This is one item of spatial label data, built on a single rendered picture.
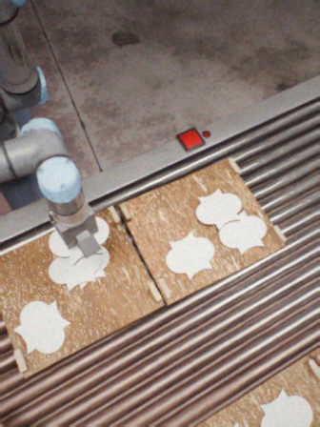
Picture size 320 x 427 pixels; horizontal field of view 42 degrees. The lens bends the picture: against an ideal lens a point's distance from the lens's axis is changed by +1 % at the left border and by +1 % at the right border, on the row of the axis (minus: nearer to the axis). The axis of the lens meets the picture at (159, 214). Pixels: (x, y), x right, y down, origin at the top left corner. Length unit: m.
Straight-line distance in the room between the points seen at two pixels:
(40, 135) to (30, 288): 0.52
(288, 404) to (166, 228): 0.58
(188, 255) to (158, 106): 1.66
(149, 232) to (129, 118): 1.51
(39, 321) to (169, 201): 0.52
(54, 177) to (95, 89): 2.10
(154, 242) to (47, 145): 0.53
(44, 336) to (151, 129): 1.73
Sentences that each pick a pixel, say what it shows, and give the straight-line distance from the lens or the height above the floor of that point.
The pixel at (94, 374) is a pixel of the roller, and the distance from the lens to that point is 1.18.
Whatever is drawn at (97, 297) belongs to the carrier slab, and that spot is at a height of 0.94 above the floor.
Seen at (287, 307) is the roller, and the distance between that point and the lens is 1.28.
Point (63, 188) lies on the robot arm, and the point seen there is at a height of 1.43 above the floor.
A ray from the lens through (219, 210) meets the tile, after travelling 1.29.
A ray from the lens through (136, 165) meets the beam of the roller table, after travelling 1.39.
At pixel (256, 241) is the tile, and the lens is 1.28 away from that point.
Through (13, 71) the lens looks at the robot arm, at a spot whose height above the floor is 1.22.
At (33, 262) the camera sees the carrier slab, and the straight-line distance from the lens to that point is 1.26.
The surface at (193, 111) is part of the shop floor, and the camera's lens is 2.74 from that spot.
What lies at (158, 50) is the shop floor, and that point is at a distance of 3.09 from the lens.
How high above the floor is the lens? 2.09
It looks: 64 degrees down
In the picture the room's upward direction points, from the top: 6 degrees clockwise
